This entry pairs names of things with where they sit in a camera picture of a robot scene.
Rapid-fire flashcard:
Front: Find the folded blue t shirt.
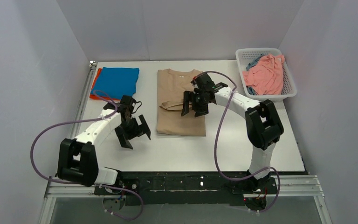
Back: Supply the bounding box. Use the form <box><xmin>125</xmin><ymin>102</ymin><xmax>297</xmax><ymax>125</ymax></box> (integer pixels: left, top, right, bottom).
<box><xmin>89</xmin><ymin>67</ymin><xmax>140</xmax><ymax>100</ymax></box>

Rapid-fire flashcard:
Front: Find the grey blue garment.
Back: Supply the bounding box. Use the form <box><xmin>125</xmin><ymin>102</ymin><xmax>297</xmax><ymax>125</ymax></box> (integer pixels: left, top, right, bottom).
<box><xmin>246</xmin><ymin>54</ymin><xmax>264</xmax><ymax>71</ymax></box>

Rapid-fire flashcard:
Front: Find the white plastic basket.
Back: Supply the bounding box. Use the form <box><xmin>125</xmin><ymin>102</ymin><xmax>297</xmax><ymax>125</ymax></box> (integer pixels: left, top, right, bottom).
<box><xmin>235</xmin><ymin>48</ymin><xmax>297</xmax><ymax>102</ymax></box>

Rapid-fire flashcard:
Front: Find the beige t shirt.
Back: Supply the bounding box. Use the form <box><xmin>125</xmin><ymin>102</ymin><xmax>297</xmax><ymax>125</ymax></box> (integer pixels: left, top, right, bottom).
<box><xmin>157</xmin><ymin>69</ymin><xmax>206</xmax><ymax>137</ymax></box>

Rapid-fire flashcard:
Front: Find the folded orange t shirt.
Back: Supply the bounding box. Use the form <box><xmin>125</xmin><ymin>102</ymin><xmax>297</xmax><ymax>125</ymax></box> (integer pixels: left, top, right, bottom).
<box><xmin>89</xmin><ymin>68</ymin><xmax>120</xmax><ymax>102</ymax></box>

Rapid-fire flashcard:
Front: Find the pink t shirt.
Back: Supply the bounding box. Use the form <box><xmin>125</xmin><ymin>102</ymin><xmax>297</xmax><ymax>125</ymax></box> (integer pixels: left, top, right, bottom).
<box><xmin>243</xmin><ymin>54</ymin><xmax>285</xmax><ymax>95</ymax></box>

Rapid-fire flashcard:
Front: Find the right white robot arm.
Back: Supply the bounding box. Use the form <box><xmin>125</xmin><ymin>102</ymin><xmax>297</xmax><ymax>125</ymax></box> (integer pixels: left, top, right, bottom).
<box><xmin>181</xmin><ymin>82</ymin><xmax>284</xmax><ymax>188</ymax></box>

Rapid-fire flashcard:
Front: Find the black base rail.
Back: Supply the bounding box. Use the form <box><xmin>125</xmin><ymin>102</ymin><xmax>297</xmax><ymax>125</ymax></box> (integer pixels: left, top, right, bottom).
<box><xmin>58</xmin><ymin>170</ymin><xmax>278</xmax><ymax>207</ymax></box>

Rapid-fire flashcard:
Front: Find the aluminium frame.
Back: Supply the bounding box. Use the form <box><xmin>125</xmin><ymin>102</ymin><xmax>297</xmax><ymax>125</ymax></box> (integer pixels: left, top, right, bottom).
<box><xmin>41</xmin><ymin>60</ymin><xmax>331</xmax><ymax>224</ymax></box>

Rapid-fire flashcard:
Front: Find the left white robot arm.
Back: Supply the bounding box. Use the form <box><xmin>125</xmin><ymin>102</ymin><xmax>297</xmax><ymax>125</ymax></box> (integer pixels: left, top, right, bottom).
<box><xmin>57</xmin><ymin>103</ymin><xmax>151</xmax><ymax>187</ymax></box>

